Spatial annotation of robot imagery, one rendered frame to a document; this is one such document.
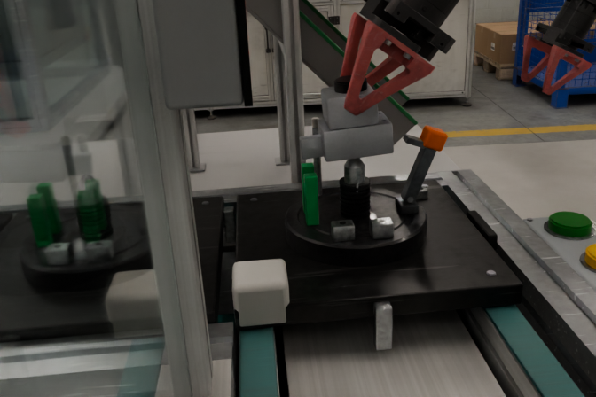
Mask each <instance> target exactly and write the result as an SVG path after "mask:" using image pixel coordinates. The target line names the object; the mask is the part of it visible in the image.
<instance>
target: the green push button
mask: <svg viewBox="0 0 596 397"><path fill-rule="evenodd" d="M548 228H549V229H550V230H551V231H553V232H555V233H557V234H560V235H562V236H567V237H584V236H587V235H589V234H590V233H591V232H592V221H591V220H590V219H589V218H588V217H587V216H585V215H583V214H579V213H575V212H567V211H563V212H557V213H554V214H551V215H550V216H549V221H548Z"/></svg>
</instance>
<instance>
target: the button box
mask: <svg viewBox="0 0 596 397"><path fill-rule="evenodd" d="M523 220H524V221H525V222H526V223H527V224H528V225H529V226H530V227H531V228H532V229H533V230H534V231H535V232H536V233H537V234H538V235H539V236H540V237H541V238H542V239H543V240H544V241H545V242H546V243H547V244H548V245H549V246H550V247H551V248H552V249H553V250H554V251H555V252H556V253H557V254H558V255H560V257H561V258H562V259H563V260H564V261H565V262H567V263H568V265H569V266H570V267H571V268H572V269H574V270H575V271H576V273H577V274H578V275H579V276H580V277H582V278H583V279H584V280H585V282H586V283H588V285H590V286H591V288H593V290H594V291H596V269H595V268H593V267H591V266H590V265H588V264H587V263H586V262H585V260H584V256H585V249H586V248H587V247H588V246H589V245H593V244H596V222H594V221H593V220H591V219H590V220H591V221H592V232H591V233H590V234H589V235H587V236H584V237H567V236H562V235H560V234H557V233H555V232H553V231H551V230H550V229H549V228H548V221H549V217H538V218H527V219H523Z"/></svg>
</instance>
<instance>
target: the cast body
mask: <svg viewBox="0 0 596 397"><path fill-rule="evenodd" d="M350 78H351V75H346V76H342V77H339V78H337V79H335V81H334V87H327V88H323V89H321V99H322V108H323V116H324V119H319V120H318V135H312V136H300V146H301V154H302V159H303V160H305V159H313V158H319V157H325V161H326V162H331V161H337V160H350V159H356V158H363V157H370V156H376V155H382V154H390V153H393V152H394V142H393V127H392V123H391V121H390V120H389V119H388V118H387V116H386V115H385V114H384V113H383V112H382V111H378V104H376V105H374V106H372V107H370V108H369V109H367V110H366V111H364V112H362V113H360V114H359V115H354V114H353V113H351V112H349V111H347V110H346V109H345V108H344V103H345V99H346V96H347V92H348V88H349V82H350ZM373 91H374V89H373V88H372V87H371V86H370V85H369V84H368V83H367V79H366V78H365V79H364V82H363V85H362V89H361V91H360V94H359V98H363V97H365V96H367V95H368V94H370V93H371V92H373Z"/></svg>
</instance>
